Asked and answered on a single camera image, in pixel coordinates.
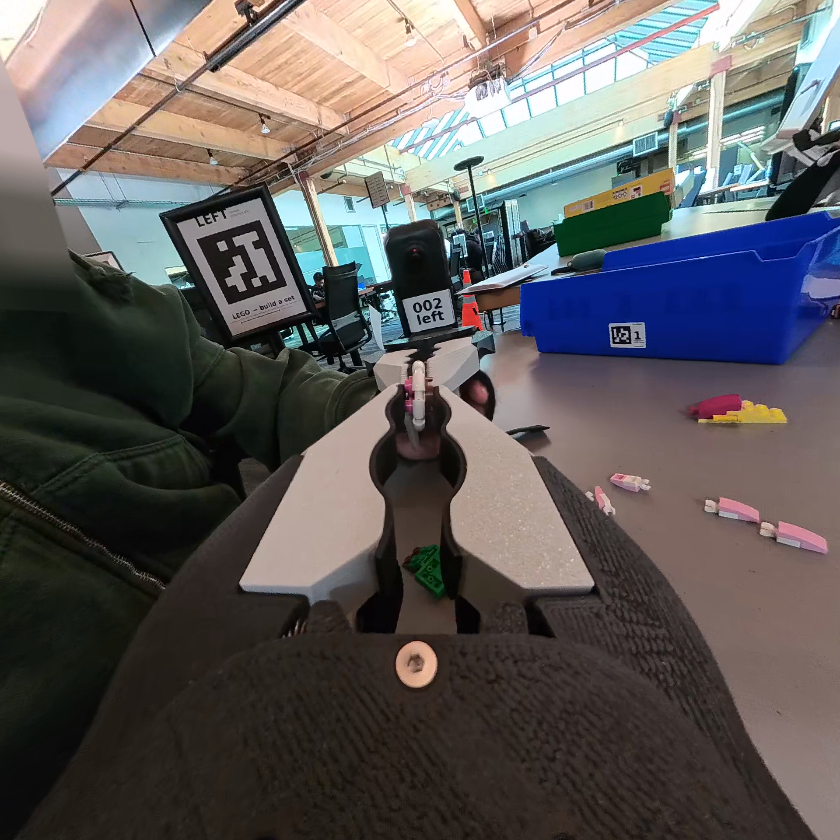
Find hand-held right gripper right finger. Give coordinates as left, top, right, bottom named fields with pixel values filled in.
left=427, top=382, right=597, bottom=635

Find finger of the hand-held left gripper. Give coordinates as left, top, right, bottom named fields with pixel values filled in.
left=423, top=341, right=480, bottom=388
left=373, top=351, right=416, bottom=395

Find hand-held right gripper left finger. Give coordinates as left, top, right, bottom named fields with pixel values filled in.
left=239, top=385, right=410, bottom=635

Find green lego plate assembly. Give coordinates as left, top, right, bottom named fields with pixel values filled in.
left=402, top=545, right=450, bottom=599

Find yellow lego box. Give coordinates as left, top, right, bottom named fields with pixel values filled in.
left=563, top=167, right=677, bottom=219

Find yellow and magenta lego assembly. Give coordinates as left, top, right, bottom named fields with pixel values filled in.
left=688, top=394, right=787, bottom=425

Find person's left hand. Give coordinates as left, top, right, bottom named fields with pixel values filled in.
left=459, top=374, right=496, bottom=421

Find orange traffic cone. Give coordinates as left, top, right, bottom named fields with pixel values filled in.
left=459, top=268, right=483, bottom=331

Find black floor lamp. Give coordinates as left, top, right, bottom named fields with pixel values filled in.
left=454, top=156, right=487, bottom=277

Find black office chair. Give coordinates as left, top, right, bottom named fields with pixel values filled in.
left=319, top=262, right=374, bottom=368

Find white paper sheets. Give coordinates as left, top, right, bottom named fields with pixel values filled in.
left=474, top=264, right=549, bottom=293

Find framed marker sign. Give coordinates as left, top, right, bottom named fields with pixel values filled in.
left=159, top=185, right=317, bottom=343

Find ceiling projector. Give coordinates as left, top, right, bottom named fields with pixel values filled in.
left=465, top=75, right=511, bottom=112

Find green plastic bin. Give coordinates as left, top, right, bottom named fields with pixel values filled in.
left=553, top=190, right=673, bottom=258

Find person's green hoodie torso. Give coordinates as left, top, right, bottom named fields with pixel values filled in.
left=0, top=252, right=290, bottom=834

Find blue plastic bin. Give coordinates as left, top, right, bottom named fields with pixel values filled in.
left=520, top=211, right=840, bottom=365

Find white tilted panel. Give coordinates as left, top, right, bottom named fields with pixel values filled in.
left=761, top=46, right=840, bottom=158

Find metal ventilation duct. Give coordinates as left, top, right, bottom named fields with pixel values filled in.
left=0, top=0, right=217, bottom=158

